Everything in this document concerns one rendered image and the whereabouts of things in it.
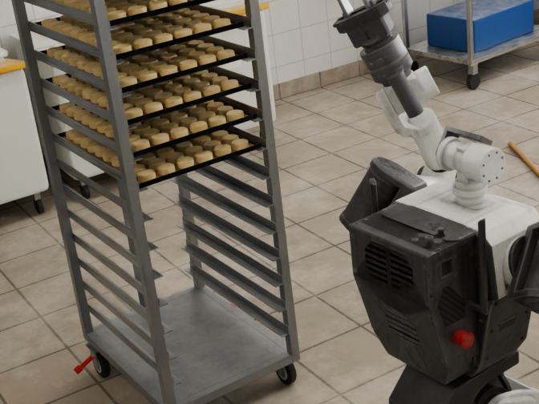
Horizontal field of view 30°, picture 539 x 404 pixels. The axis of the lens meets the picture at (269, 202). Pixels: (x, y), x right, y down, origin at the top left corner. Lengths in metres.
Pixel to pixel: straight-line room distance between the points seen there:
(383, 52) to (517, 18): 4.37
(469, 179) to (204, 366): 1.62
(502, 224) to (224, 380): 1.58
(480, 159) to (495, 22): 4.46
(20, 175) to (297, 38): 2.10
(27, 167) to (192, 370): 1.92
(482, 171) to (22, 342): 2.48
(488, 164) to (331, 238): 2.56
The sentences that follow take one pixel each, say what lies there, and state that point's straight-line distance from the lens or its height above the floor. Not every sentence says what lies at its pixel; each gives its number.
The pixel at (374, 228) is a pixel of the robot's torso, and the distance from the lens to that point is 1.78.
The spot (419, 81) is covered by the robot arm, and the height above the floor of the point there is 1.26.
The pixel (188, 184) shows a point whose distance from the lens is 3.47.
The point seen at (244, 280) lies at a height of 0.33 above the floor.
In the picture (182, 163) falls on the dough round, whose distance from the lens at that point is 2.85.
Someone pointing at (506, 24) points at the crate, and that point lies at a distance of 6.30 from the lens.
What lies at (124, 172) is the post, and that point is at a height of 0.92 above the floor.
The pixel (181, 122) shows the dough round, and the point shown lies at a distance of 2.91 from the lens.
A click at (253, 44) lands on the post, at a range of 2.85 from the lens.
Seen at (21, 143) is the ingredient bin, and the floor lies 0.39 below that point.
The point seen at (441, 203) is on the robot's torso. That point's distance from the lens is 1.86.
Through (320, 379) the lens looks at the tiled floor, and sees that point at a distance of 3.39.
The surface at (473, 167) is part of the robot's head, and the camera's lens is 1.79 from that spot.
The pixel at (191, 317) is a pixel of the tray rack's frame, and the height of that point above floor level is 0.15.
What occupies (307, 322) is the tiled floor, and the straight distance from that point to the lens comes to 3.71.
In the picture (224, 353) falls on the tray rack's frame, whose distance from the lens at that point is 3.31.
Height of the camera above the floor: 1.88
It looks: 23 degrees down
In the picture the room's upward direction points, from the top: 7 degrees counter-clockwise
